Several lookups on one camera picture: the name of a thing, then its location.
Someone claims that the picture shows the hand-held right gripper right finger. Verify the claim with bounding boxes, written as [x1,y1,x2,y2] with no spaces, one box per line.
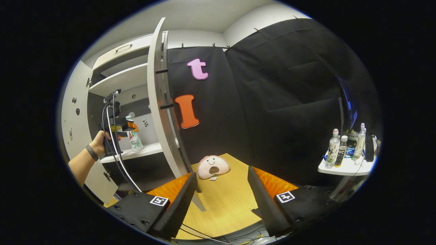
[247,166,341,238]

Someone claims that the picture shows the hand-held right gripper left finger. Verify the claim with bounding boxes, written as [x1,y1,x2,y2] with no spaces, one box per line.
[102,172,198,241]

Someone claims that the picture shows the white drink bottle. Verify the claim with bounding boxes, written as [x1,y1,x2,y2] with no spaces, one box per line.
[125,112,144,152]

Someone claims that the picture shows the white cabinet shelf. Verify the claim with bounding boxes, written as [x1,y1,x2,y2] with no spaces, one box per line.
[100,141,164,164]
[89,63,149,97]

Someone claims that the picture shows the black wristband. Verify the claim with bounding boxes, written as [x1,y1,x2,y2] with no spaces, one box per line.
[85,145,99,162]

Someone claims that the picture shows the white cabinet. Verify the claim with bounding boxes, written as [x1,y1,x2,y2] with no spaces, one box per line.
[87,32,181,191]

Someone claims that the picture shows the white cabinet drawer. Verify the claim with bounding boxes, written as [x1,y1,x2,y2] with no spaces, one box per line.
[92,33,154,71]

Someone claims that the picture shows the pink plush toy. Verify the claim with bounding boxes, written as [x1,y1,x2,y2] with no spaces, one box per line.
[197,155,230,180]

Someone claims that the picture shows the dark bottle white cap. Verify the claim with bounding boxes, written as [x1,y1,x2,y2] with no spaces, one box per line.
[334,135,348,167]

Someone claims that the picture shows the black backdrop cloth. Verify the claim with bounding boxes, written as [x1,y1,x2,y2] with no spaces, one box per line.
[166,18,382,191]

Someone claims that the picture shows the clear spray bottle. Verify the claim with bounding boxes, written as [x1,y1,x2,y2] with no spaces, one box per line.
[353,123,367,161]

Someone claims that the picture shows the black keyboard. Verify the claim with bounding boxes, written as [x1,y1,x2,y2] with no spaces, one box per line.
[364,134,374,162]

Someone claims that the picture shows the black monitor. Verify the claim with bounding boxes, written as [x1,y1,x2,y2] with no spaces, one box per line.
[336,75,358,133]

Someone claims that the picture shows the white cable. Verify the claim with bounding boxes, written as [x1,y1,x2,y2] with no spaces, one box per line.
[105,89,143,193]

